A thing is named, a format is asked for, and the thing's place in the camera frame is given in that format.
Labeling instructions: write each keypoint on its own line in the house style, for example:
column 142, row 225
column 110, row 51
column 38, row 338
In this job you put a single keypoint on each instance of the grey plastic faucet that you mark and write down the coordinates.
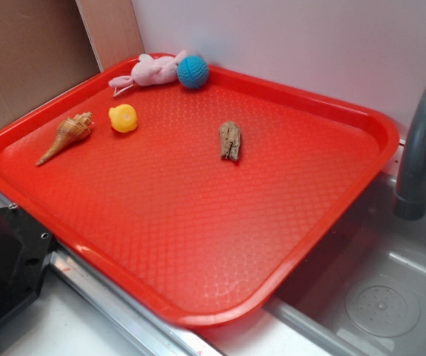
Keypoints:
column 418, row 148

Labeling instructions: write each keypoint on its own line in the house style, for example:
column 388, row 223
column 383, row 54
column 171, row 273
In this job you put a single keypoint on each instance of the yellow rubber duck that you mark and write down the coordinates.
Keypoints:
column 123, row 118

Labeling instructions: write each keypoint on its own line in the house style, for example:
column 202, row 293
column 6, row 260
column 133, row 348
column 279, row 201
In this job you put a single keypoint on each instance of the brown spiral conch shell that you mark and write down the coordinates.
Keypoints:
column 69, row 131

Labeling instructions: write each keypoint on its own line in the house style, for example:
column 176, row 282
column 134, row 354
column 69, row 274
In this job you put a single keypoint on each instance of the brown cardboard panel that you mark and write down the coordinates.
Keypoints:
column 48, row 47

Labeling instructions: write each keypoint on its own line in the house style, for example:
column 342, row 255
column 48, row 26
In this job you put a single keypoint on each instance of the grey plastic sink basin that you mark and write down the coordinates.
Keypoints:
column 360, row 291

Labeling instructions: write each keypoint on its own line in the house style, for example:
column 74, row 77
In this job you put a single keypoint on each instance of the black metal bracket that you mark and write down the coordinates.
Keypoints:
column 25, row 245

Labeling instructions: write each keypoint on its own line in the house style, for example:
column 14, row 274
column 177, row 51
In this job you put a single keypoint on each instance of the blue textured rubber ball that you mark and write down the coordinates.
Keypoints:
column 193, row 72

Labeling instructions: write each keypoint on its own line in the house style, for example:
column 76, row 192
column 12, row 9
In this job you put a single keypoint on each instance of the pink plush bunny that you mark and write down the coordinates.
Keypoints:
column 149, row 71

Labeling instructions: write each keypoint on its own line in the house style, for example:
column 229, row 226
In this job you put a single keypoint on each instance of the brown driftwood piece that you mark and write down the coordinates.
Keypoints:
column 230, row 135

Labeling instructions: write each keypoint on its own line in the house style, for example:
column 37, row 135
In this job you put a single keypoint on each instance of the red plastic serving tray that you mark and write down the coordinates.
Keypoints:
column 197, row 239

